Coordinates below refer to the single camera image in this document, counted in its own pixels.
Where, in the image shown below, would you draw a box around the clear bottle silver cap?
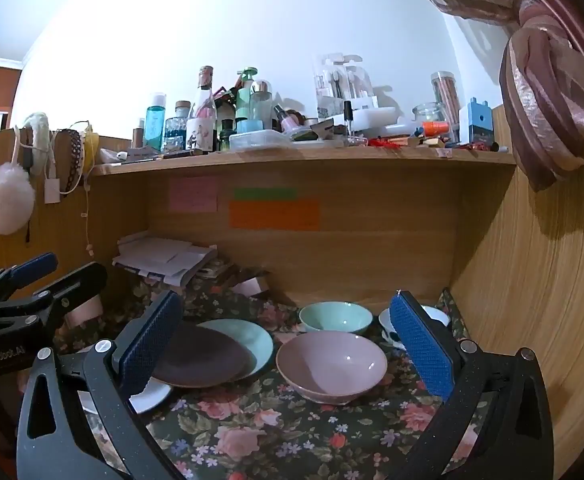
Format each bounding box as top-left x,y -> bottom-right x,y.
250,80 -> 274,131

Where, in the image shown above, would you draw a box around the clear blister pack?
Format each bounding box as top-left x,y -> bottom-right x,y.
314,52 -> 375,116

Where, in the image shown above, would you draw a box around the white fluffy pompom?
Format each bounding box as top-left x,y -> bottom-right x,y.
0,161 -> 35,236

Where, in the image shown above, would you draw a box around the white bowl with black dots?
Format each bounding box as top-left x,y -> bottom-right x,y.
378,305 -> 452,351

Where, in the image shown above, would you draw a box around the pink sticky note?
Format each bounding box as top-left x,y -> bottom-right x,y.
168,176 -> 219,213

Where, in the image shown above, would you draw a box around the dark brown paper scraps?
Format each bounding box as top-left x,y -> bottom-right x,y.
197,255 -> 273,286

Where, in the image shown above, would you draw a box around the white plate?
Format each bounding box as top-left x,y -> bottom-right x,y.
77,377 -> 174,416

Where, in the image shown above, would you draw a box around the yellow hair band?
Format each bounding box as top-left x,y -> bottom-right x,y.
79,122 -> 98,176

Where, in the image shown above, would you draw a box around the orange sticky note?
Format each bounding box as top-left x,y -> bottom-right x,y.
228,198 -> 321,231

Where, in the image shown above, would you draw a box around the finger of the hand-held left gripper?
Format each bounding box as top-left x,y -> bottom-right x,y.
0,252 -> 58,306
26,261 -> 108,341

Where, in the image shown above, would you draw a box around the translucent plastic box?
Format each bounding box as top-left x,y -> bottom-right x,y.
228,130 -> 294,152

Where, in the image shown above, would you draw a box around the tall glass bottle pink print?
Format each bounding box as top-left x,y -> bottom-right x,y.
187,66 -> 218,153

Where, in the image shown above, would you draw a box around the blue liquid bottle white cap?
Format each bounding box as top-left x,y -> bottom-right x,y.
144,92 -> 167,153

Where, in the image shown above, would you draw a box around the white fluffy earmuffs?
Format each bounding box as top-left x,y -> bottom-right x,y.
19,112 -> 55,176

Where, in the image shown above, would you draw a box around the polka dot headband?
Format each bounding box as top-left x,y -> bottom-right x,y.
54,129 -> 85,196

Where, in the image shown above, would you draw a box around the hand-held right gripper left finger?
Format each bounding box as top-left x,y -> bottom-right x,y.
16,290 -> 188,480

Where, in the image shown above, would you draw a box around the small glass bottle wooden cap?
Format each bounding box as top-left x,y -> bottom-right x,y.
164,101 -> 193,153

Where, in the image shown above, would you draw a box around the white plastic tray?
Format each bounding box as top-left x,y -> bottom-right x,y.
349,105 -> 413,138

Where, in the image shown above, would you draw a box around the floral tablecloth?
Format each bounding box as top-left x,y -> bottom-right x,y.
52,257 -> 478,480

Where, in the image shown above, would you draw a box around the blue pencil sharpener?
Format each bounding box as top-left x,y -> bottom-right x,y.
458,97 -> 495,147

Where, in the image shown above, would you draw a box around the green sticky note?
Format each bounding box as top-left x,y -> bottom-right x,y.
233,187 -> 298,201

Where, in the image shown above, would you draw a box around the beaded hanging cord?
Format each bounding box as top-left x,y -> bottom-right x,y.
79,175 -> 98,258

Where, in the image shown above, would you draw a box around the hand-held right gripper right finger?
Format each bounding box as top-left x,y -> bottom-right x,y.
389,290 -> 555,480

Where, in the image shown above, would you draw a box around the small pink paper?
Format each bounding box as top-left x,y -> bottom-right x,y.
232,276 -> 270,297

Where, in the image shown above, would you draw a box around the pink bowl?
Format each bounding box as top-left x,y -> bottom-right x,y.
275,330 -> 389,406

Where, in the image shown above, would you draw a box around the dark pencil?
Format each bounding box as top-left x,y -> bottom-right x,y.
122,150 -> 208,163

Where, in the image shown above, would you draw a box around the pink curtain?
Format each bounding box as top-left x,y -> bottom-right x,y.
389,0 -> 584,193

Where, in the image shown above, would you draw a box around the pink cosmetic bottle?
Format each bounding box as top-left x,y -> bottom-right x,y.
273,105 -> 303,136

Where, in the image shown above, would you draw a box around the pink lidded mug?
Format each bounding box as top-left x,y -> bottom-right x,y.
64,294 -> 104,328

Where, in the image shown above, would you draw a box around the glass jar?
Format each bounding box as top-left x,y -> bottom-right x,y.
413,102 -> 453,138

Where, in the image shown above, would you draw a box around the tall clear jar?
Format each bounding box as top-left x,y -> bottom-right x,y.
431,71 -> 460,131

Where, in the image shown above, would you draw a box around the stack of white papers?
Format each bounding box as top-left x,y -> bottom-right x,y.
112,232 -> 218,286

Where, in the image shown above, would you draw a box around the small dark bottle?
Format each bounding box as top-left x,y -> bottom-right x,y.
218,119 -> 237,152

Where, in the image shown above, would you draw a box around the mint green bowl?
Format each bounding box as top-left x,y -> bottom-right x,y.
298,301 -> 374,336

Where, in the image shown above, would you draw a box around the green pump bottle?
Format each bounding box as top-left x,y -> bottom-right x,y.
234,66 -> 259,121

